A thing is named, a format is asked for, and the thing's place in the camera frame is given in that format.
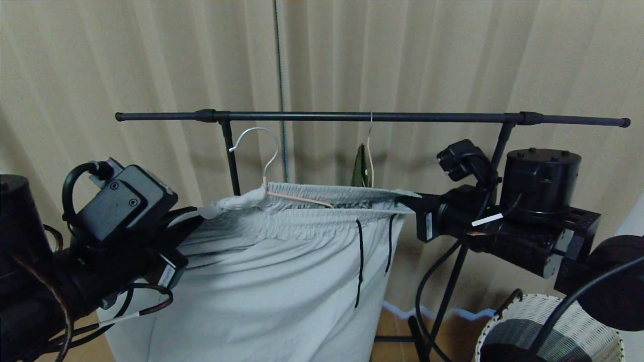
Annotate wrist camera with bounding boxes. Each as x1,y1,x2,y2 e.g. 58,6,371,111
70,158,179,247
436,139,500,202

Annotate beige curtain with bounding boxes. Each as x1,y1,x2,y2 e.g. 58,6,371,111
0,0,644,318

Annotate white laundry basket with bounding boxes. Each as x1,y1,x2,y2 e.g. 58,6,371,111
473,288,625,362

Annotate black cable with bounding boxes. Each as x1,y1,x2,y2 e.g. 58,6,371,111
62,161,111,222
528,255,644,362
415,240,468,362

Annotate black clothes rack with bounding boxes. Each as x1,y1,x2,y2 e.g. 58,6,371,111
115,109,631,362

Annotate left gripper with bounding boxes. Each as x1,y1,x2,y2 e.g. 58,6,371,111
75,215,204,308

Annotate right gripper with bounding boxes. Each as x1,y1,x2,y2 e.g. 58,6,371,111
415,186,559,278

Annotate pale grey shorts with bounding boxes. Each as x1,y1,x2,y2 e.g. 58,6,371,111
97,182,421,362

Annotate green long-sleeved shirt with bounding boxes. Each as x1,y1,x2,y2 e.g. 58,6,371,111
351,144,374,188

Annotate pink clothes hanger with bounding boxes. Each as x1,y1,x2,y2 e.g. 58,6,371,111
366,113,375,188
229,127,334,209

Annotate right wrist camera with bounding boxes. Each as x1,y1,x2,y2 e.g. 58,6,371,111
436,139,500,202

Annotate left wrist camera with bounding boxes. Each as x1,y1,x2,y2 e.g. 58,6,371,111
70,158,179,247

